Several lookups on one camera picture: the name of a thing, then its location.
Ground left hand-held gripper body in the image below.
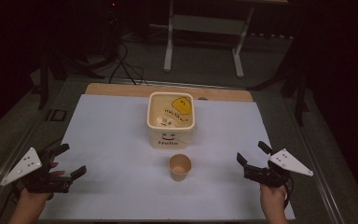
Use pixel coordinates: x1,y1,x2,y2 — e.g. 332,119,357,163
1,147,75,194

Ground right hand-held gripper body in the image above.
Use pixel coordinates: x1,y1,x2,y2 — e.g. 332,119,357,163
243,147,314,189

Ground brown paper cup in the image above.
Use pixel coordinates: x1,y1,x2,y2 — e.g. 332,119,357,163
168,153,193,183

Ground cream square bin smiley face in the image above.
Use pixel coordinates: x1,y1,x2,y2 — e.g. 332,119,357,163
145,91,197,150

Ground person's left hand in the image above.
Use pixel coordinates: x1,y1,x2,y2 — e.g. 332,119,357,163
18,161,66,205

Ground person's right hand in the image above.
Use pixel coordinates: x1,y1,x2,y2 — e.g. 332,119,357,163
259,184,289,217

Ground black square floor plate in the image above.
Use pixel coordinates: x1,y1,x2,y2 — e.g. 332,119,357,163
44,108,68,123

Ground white table mat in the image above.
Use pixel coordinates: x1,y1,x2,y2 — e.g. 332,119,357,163
38,93,296,221

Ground black stand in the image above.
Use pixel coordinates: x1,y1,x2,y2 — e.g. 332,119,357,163
246,27,311,127
34,49,68,110

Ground clear plastic bag yellow print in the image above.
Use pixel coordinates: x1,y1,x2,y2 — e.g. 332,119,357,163
150,95,194,128

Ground black floor cables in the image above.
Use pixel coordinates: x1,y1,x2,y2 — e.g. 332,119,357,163
107,36,151,87

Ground white metal stand frame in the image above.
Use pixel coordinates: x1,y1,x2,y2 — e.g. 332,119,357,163
163,0,256,79

